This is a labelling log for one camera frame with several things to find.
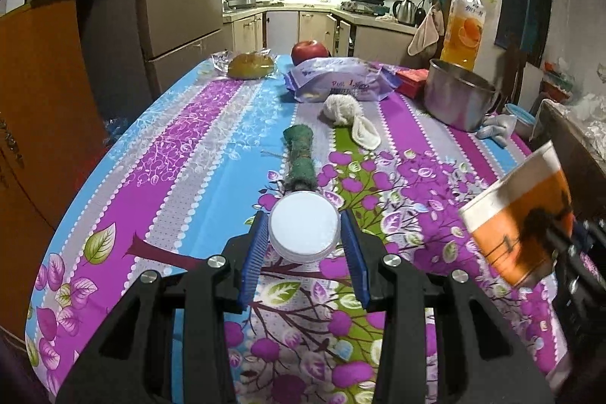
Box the orange white carton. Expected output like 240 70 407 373
459 142 574 289

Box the white round lid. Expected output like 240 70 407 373
268 191 340 264

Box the white tissue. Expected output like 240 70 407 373
351 115 382 151

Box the dark wooden dining table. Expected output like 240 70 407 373
530 100 605 220

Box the floral purple tablecloth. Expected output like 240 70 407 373
25 62 566 403

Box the light blue basin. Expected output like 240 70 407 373
503 103 536 140

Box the white crumpled sheet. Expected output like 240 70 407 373
565 93 606 155

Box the grey glove on table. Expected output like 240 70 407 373
476 114 517 149

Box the green scrub roll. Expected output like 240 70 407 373
283 124 317 192

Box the steel pot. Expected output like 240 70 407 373
423 58 499 132

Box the wooden chair by window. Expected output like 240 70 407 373
493 33 528 113

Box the white crumpled cloth ball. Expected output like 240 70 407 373
323 94 362 126

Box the small red box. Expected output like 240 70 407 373
395 69 428 100

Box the orange wooden cabinet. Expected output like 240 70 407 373
1 0 107 339

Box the orange juice bottle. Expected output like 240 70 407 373
440 0 486 71

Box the bread in clear bag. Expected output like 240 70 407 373
211 50 275 80

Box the purple plastic package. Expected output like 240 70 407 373
284 58 401 103

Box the pink hanging towel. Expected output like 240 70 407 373
407 6 445 58

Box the red apple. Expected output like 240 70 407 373
291 40 330 66

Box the electric kettle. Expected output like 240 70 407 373
391 0 416 26

